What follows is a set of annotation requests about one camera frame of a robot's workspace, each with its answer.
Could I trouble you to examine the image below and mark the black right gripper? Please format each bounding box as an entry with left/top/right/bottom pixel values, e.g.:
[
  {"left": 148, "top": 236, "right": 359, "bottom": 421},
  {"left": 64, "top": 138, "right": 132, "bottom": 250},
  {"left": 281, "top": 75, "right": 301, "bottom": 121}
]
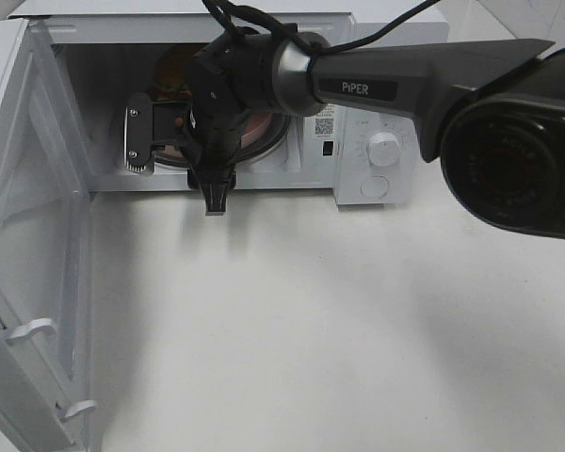
[{"left": 123, "top": 29, "right": 281, "bottom": 217}]

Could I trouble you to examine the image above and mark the toy hamburger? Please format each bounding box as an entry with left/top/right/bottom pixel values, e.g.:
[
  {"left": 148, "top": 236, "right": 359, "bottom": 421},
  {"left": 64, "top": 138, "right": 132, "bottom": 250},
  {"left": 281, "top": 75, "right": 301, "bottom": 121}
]
[{"left": 148, "top": 43, "right": 203, "bottom": 101}]

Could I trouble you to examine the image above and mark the pink round plate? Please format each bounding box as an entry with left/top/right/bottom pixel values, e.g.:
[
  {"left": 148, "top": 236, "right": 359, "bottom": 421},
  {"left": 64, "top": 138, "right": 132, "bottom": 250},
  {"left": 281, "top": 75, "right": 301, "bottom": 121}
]
[{"left": 153, "top": 111, "right": 273, "bottom": 168}]

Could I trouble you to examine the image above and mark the white door release button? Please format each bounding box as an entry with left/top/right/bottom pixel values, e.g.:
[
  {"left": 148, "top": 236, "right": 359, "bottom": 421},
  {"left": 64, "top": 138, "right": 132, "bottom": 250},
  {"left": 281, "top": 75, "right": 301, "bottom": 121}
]
[{"left": 361, "top": 176, "right": 389, "bottom": 199}]

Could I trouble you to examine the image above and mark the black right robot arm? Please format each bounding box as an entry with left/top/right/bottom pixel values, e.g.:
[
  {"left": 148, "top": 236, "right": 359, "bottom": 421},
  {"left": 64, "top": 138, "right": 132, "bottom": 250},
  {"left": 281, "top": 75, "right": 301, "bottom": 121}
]
[{"left": 124, "top": 27, "right": 565, "bottom": 239}]

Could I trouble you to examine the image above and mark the glass microwave turntable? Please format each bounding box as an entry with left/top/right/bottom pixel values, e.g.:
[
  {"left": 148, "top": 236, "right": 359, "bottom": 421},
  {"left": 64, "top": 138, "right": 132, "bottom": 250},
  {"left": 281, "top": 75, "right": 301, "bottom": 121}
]
[{"left": 152, "top": 105, "right": 290, "bottom": 169}]

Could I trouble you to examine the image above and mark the white microwave oven body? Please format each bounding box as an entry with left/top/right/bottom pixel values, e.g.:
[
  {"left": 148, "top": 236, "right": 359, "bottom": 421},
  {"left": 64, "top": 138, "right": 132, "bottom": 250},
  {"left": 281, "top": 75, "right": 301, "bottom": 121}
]
[{"left": 8, "top": 0, "right": 450, "bottom": 211}]

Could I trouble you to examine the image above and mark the white lower microwave knob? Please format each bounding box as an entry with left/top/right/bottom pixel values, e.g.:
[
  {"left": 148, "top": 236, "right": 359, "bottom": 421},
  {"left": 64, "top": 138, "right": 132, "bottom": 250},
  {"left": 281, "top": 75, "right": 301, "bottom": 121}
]
[{"left": 366, "top": 133, "right": 401, "bottom": 167}]

